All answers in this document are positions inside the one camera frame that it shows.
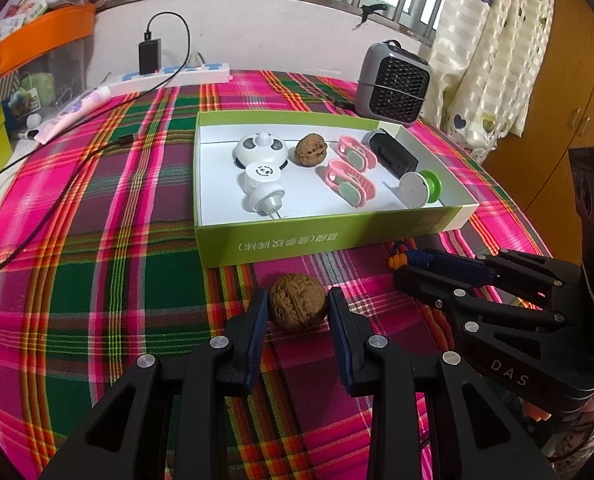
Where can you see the pink white tube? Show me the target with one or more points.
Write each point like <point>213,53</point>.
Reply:
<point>77,107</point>

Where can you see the white panda-shaped gadget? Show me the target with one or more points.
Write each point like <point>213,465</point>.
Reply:
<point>249,150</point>

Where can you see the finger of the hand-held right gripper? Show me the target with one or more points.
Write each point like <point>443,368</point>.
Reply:
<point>427,285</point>
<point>457,266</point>

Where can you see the grey space heater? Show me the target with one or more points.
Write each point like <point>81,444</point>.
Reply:
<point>394,85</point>

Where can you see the green white cardboard box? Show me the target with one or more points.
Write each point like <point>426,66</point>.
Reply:
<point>277,245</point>

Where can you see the person's right hand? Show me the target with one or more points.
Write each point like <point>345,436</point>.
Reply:
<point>536,411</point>

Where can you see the white mushroom-shaped plug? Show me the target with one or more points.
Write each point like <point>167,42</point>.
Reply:
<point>262,197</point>

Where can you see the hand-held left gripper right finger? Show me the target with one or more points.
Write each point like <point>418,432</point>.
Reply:
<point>339,332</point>

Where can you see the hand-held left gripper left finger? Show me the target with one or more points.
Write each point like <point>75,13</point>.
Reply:
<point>257,330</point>

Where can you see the brown walnut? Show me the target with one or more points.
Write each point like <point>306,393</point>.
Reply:
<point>311,150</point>
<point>297,302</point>

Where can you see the cream curtain with hearts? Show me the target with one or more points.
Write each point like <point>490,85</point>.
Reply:
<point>492,50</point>

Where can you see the light green pouch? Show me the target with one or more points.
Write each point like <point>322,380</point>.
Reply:
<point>39,87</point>

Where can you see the coloured paper packets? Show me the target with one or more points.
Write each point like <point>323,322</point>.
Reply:
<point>19,15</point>

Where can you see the wooden cabinet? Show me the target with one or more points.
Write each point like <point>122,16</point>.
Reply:
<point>567,85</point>

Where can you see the white round cap jar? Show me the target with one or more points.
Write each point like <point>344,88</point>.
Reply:
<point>262,172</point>

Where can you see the green white spool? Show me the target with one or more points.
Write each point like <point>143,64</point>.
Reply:
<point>417,190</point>

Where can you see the white power strip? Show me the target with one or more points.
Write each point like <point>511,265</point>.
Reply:
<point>202,72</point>

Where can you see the clear bin with orange lid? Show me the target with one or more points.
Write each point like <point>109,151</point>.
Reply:
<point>37,30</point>

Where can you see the blue toy pack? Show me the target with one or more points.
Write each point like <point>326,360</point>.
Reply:
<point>19,105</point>

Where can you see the pink clip with grey pad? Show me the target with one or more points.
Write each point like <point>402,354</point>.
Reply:
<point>349,187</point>
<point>357,152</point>

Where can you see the pink green plaid cloth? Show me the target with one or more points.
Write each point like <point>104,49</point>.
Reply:
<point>102,260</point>

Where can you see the black rectangular device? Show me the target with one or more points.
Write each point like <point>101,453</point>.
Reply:
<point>394,152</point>

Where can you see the black charger adapter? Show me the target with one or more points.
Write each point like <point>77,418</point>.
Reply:
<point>149,57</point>

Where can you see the black hook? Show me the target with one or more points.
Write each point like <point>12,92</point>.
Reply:
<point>374,10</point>

